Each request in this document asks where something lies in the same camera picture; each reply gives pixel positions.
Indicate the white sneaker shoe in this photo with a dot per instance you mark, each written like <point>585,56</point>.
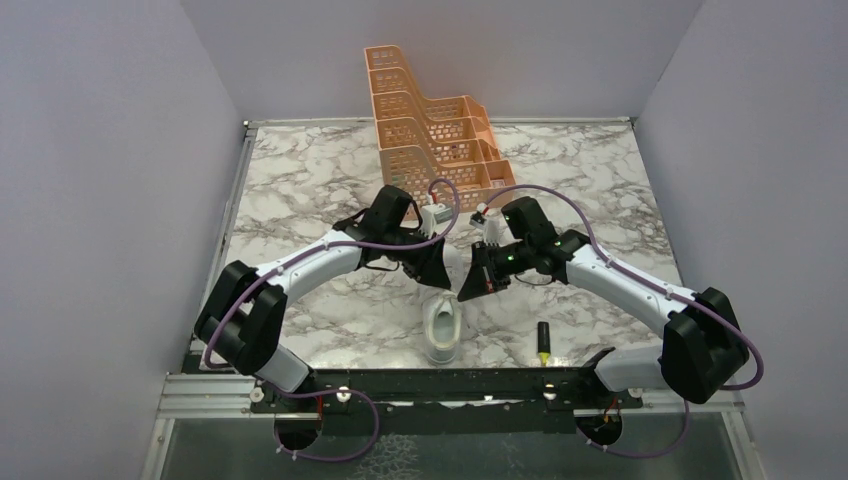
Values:
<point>442,314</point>

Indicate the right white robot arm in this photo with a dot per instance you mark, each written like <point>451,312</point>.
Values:
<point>699,352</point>

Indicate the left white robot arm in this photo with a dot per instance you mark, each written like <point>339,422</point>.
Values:
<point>241,321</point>

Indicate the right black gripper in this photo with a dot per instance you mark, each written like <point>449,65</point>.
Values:
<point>482,275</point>

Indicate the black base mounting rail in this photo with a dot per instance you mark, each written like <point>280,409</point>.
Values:
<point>358,402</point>

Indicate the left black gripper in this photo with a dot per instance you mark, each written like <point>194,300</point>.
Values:
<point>429,266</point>

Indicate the orange plastic file organizer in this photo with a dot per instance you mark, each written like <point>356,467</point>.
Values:
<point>420,139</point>

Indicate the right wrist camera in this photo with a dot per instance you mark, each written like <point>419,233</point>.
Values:
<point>524,218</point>

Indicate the black yellow highlighter marker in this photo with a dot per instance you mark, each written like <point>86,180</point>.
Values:
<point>543,342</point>

